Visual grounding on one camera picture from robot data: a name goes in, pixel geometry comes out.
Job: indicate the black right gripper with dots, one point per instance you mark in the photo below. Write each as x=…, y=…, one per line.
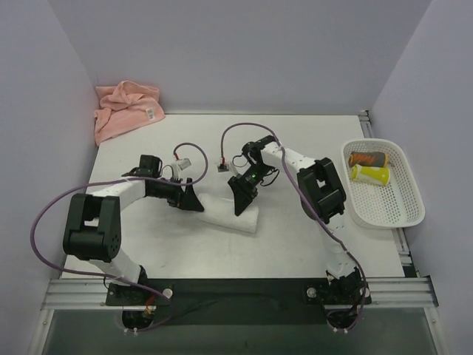
x=241, y=186

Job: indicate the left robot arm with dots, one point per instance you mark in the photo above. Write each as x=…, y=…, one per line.
x=93, y=228

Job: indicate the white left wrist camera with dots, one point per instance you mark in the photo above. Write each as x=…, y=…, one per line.
x=180, y=165

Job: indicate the aluminium front rail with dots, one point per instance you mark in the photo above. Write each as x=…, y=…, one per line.
x=90, y=294

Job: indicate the white perforated plastic basket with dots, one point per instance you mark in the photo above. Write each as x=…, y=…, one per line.
x=382, y=198

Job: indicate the pink towel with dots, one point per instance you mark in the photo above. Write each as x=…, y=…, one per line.
x=125, y=107

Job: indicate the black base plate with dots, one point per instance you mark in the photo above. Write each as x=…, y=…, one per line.
x=257, y=301

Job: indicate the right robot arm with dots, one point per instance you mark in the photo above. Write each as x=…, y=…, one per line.
x=322, y=199

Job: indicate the rolled yellow towel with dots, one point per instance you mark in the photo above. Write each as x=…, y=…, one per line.
x=369, y=174

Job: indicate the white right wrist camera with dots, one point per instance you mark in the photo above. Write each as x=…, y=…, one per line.
x=227, y=167

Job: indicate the white towel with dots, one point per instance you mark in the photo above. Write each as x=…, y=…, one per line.
x=220, y=212

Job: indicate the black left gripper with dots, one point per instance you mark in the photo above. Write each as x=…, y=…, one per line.
x=183, y=197

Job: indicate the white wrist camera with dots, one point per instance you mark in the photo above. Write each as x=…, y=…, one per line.
x=227, y=167
x=180, y=165

